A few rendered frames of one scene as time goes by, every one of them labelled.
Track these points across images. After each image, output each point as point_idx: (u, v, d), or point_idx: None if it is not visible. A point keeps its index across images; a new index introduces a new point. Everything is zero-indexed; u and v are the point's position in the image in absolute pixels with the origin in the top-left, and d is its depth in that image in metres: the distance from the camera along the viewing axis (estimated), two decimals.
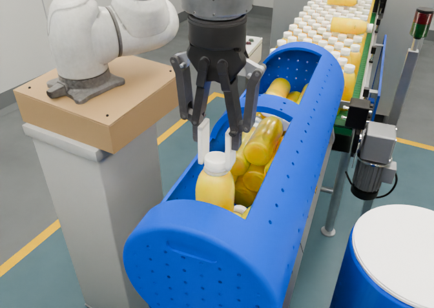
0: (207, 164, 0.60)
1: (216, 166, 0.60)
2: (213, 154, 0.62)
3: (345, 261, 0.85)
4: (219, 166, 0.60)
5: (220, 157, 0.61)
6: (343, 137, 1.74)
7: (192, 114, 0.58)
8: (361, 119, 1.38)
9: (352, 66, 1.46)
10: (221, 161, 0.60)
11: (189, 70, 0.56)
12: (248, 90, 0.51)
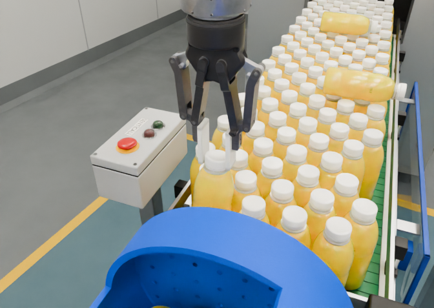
0: (207, 163, 0.60)
1: (216, 164, 0.60)
2: (214, 152, 0.62)
3: None
4: (219, 165, 0.60)
5: (220, 156, 0.61)
6: None
7: (191, 114, 0.58)
8: None
9: (371, 210, 0.62)
10: (222, 159, 0.60)
11: (188, 70, 0.56)
12: (247, 90, 0.51)
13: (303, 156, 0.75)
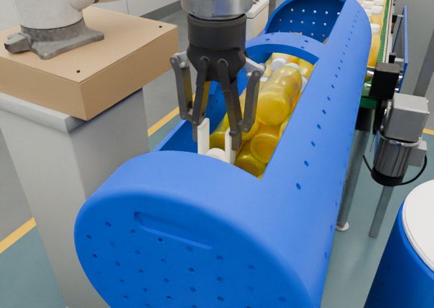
0: None
1: None
2: None
3: (391, 252, 0.62)
4: None
5: None
6: (361, 115, 1.51)
7: (192, 114, 0.58)
8: (389, 86, 1.15)
9: (376, 26, 1.23)
10: None
11: (189, 70, 0.56)
12: (248, 90, 0.51)
13: (338, 14, 1.36)
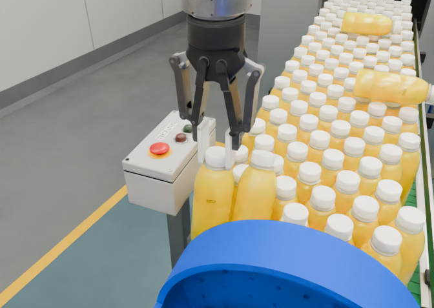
0: (255, 157, 0.63)
1: (264, 158, 0.62)
2: (260, 151, 0.65)
3: None
4: (267, 159, 0.62)
5: (267, 154, 0.64)
6: None
7: (191, 114, 0.58)
8: None
9: (420, 218, 0.59)
10: (269, 155, 0.63)
11: (188, 70, 0.56)
12: (247, 90, 0.51)
13: (340, 161, 0.72)
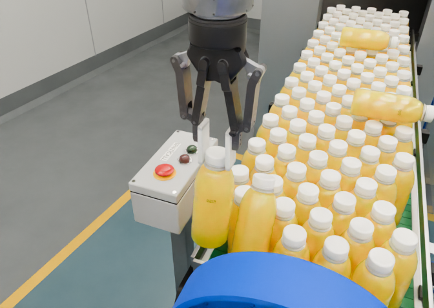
0: (256, 181, 0.66)
1: (265, 182, 0.65)
2: (261, 174, 0.68)
3: None
4: (267, 183, 0.65)
5: (267, 177, 0.67)
6: None
7: (192, 114, 0.58)
8: None
9: (413, 240, 0.62)
10: (269, 179, 0.66)
11: (189, 70, 0.56)
12: (248, 90, 0.51)
13: (337, 182, 0.75)
